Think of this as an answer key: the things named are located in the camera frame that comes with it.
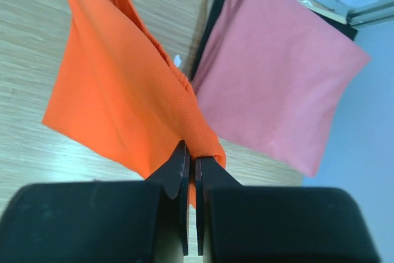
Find orange t shirt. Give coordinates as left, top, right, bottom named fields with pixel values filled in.
left=42, top=0, right=228, bottom=210

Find folded dark shirts under stack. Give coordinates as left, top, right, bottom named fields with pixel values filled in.
left=190, top=0, right=358, bottom=81

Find folded pink t shirt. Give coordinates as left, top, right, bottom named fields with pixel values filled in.
left=192, top=0, right=369, bottom=177

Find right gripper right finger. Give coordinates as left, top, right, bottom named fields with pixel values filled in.
left=195, top=157, right=380, bottom=262

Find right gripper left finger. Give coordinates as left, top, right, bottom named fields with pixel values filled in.
left=1, top=142, right=190, bottom=262

